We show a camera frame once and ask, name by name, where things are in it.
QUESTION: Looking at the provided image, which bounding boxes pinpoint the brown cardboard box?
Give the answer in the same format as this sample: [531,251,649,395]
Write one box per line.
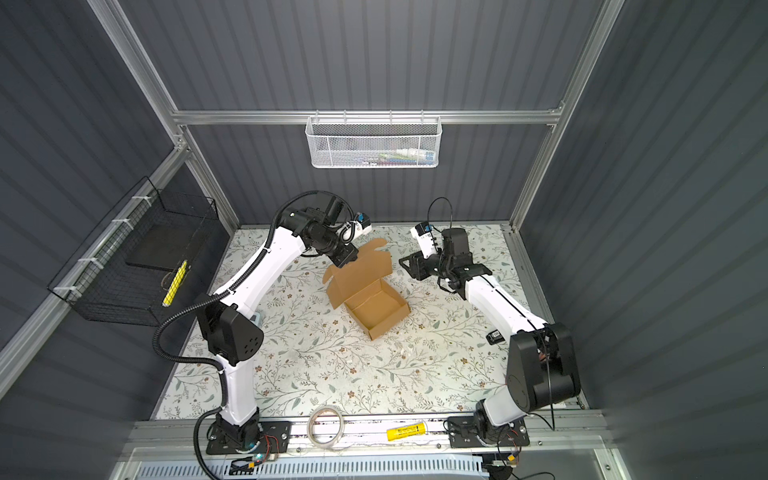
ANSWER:
[323,238,411,340]

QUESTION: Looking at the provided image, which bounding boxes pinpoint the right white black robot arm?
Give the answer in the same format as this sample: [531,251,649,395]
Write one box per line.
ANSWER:
[399,221,581,443]

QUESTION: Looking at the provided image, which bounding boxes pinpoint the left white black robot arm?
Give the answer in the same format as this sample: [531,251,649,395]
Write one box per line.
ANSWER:
[196,200,371,451]

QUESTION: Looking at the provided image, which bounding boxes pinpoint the small black device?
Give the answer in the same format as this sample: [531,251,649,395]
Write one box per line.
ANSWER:
[486,330,506,345]

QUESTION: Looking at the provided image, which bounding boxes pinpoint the floral table mat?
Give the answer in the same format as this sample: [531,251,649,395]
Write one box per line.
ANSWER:
[151,224,528,420]

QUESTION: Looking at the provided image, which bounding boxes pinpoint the teal calculator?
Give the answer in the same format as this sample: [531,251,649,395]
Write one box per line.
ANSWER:
[251,312,263,328]

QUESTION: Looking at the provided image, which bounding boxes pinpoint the markers in white basket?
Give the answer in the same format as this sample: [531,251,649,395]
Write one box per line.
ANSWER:
[358,148,438,167]

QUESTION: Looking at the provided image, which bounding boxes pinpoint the yellow striped marker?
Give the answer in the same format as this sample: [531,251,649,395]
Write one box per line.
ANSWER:
[161,260,189,308]

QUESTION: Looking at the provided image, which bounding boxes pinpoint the black flat pad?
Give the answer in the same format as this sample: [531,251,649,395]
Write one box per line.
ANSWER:
[125,225,207,272]

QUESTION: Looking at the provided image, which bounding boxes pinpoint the yellow label tag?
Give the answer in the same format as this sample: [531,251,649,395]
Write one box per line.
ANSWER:
[386,422,427,442]

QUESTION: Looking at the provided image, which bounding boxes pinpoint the white vented strip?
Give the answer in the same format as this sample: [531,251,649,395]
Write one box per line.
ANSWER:
[134,455,490,480]

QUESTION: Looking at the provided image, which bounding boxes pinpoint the clear tape roll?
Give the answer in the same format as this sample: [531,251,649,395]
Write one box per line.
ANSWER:
[306,405,346,450]

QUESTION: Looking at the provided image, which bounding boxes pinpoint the white wire mesh basket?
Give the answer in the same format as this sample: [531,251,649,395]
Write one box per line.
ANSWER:
[305,116,443,169]

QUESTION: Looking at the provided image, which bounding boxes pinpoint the black corrugated cable conduit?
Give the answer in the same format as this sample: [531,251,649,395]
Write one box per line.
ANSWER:
[151,190,355,480]

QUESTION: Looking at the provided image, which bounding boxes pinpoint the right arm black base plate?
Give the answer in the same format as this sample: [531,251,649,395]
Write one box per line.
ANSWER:
[443,415,530,449]

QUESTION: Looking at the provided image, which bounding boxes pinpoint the black wire basket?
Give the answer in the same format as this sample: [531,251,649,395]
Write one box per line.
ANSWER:
[48,182,227,327]

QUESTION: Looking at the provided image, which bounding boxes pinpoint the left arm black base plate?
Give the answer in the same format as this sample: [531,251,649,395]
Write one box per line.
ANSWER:
[205,418,292,455]

